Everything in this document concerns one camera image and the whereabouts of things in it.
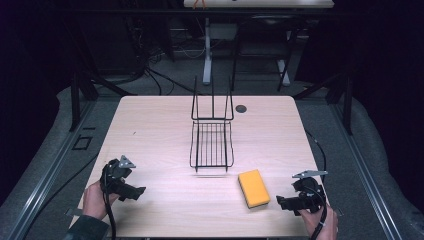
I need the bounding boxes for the hand-held gripper cable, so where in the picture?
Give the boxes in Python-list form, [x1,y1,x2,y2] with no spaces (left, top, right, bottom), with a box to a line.
[301,130,330,240]
[100,163,118,240]

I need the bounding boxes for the aluminium floor rail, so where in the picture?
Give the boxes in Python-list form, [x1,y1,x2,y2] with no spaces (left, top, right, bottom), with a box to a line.
[331,103,404,240]
[6,99,98,240]

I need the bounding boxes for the black metal chair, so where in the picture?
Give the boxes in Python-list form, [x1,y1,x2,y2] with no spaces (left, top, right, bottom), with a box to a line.
[229,14,299,93]

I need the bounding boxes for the black floor cable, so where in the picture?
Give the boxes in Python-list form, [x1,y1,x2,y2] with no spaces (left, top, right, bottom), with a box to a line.
[31,151,101,218]

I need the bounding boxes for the yellow sponge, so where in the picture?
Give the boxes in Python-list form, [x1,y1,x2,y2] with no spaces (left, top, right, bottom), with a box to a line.
[237,168,272,210]

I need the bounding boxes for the person's right hand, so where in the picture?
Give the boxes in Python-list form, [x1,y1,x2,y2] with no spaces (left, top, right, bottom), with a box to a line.
[298,202,339,240]

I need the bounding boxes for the bundle of floor cables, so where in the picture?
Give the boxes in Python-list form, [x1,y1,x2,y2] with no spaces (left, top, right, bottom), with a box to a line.
[126,19,208,98]

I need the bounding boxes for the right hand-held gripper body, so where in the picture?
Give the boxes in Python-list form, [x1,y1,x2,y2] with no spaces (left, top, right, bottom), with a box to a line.
[291,169,329,215]

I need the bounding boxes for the white desk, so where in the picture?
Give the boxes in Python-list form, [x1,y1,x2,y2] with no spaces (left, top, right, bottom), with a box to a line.
[182,0,335,87]

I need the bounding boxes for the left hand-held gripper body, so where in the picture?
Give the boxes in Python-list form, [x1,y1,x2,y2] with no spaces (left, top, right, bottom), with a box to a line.
[99,154,137,196]

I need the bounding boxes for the black wire rack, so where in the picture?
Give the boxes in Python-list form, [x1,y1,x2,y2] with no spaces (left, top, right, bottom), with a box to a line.
[188,75,235,173]

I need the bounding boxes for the black metal frame post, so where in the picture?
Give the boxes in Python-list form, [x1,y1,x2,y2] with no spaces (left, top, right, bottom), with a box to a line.
[342,73,354,136]
[68,68,83,133]

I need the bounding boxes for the right hand-held gripper cable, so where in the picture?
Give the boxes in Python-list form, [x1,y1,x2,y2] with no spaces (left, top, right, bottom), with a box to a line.
[301,130,330,240]

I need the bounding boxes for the left hand-held gripper cable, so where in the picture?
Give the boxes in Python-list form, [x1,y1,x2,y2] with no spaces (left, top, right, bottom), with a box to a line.
[100,163,118,240]

